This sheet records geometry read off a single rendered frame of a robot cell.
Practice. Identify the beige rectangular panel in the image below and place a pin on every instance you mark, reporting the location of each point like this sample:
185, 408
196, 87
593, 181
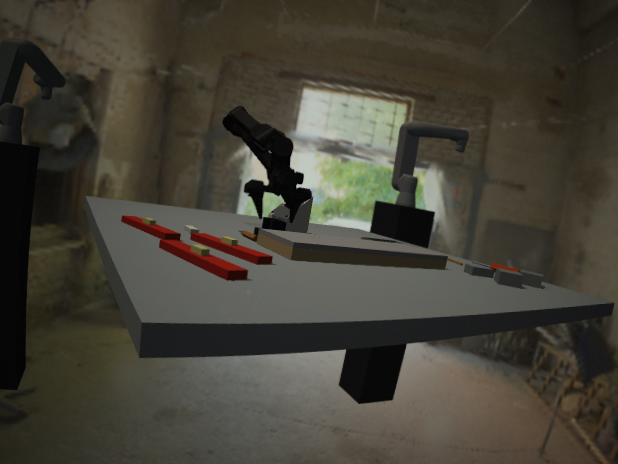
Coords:
331, 249

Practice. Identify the red flat bar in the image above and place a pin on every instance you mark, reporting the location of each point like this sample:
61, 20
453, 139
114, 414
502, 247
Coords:
200, 257
149, 226
230, 246

